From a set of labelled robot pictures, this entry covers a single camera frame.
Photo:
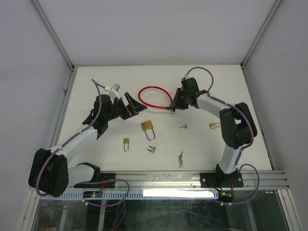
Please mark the small brass padlock right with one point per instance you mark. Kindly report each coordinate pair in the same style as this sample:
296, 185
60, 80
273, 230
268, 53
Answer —
214, 125

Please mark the silver key bunch front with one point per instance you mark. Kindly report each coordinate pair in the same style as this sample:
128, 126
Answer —
180, 160

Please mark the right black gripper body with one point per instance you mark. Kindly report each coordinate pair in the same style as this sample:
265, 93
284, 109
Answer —
181, 100

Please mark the large brass padlock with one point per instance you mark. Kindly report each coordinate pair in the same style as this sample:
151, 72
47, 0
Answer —
148, 129

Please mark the small brass padlock long shackle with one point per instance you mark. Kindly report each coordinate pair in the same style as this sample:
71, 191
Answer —
126, 142

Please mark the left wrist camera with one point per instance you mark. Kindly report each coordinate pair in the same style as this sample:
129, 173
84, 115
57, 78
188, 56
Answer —
113, 91

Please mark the left aluminium frame post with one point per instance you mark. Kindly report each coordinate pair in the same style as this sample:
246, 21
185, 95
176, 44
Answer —
52, 33

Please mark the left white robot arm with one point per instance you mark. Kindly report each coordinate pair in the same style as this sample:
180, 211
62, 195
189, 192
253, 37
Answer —
50, 173

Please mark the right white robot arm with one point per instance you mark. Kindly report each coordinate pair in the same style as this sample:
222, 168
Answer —
237, 125

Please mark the white slotted cable duct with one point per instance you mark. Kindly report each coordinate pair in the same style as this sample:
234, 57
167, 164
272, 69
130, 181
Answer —
142, 194

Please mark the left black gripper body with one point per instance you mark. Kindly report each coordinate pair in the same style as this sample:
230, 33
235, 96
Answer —
119, 109

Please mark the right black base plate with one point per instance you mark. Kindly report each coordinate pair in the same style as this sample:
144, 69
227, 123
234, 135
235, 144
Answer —
214, 180

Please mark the red cable lock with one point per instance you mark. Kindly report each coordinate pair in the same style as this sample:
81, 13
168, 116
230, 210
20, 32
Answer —
157, 100

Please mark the aluminium frame post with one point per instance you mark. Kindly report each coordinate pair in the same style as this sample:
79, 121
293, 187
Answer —
52, 33
270, 15

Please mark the right aluminium frame post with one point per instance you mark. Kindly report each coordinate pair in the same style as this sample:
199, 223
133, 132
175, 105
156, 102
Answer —
270, 15

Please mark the silver key pair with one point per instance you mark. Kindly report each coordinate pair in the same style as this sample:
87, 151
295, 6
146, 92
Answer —
151, 149

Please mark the aluminium mounting rail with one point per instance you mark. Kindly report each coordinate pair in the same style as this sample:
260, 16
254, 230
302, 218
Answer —
138, 180

